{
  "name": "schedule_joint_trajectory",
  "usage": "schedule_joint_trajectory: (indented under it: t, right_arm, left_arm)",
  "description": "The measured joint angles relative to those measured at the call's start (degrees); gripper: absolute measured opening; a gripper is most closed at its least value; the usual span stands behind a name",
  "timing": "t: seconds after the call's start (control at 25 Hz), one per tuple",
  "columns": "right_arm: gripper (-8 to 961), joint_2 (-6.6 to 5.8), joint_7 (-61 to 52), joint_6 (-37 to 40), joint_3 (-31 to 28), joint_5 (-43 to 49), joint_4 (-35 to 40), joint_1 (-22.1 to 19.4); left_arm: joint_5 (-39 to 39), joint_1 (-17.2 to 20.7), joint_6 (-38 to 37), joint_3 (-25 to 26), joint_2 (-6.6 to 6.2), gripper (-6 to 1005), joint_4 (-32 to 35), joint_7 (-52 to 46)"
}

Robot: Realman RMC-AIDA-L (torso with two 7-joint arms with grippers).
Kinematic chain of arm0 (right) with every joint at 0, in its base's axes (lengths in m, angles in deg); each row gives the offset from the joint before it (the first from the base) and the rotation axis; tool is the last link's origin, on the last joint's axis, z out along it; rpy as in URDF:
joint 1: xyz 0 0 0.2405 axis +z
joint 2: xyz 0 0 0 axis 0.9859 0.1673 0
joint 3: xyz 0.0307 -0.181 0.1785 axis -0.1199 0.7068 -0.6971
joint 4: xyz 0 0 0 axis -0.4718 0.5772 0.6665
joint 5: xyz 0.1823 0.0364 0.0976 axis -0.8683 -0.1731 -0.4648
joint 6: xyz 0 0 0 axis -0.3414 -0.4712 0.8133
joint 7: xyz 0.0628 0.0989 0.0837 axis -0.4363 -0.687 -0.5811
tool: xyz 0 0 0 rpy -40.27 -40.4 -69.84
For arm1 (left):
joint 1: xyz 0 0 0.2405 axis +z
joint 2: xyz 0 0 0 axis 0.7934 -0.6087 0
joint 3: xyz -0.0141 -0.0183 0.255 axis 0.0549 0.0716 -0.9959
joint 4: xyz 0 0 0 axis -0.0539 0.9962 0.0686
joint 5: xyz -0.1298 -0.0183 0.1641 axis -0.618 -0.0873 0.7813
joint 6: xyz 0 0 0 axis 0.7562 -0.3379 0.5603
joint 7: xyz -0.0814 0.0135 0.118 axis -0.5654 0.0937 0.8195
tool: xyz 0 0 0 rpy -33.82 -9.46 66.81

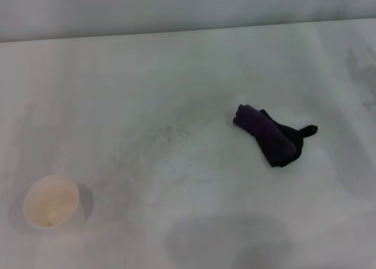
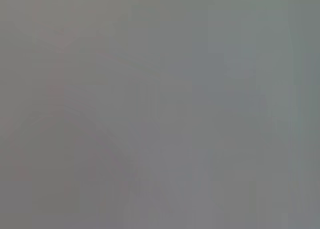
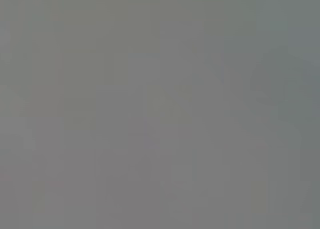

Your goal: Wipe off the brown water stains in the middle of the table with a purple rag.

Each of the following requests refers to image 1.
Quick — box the purple rag with black loop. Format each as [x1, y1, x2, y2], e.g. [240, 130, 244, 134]
[232, 103, 320, 168]

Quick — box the white paper cup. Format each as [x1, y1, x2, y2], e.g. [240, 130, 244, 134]
[23, 174, 80, 230]

